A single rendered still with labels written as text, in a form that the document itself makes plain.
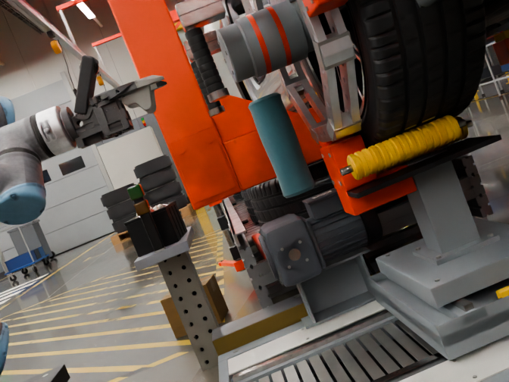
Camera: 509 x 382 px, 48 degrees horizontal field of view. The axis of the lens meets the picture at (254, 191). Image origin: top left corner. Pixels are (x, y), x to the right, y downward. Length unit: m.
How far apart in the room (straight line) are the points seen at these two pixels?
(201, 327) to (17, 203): 1.03
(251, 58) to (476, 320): 0.73
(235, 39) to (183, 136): 0.54
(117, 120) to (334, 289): 0.94
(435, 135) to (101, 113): 0.69
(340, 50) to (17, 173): 0.63
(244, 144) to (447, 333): 0.87
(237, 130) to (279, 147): 0.38
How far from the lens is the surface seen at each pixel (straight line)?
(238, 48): 1.30
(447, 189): 1.40
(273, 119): 1.43
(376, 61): 1.12
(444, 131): 1.30
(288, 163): 1.43
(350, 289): 1.82
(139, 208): 1.72
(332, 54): 1.11
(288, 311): 1.81
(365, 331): 1.61
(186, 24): 1.18
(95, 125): 1.18
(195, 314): 1.97
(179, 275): 1.94
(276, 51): 1.32
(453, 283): 1.27
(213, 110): 1.50
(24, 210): 1.11
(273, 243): 1.59
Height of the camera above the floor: 0.63
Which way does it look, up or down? 4 degrees down
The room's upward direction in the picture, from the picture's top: 22 degrees counter-clockwise
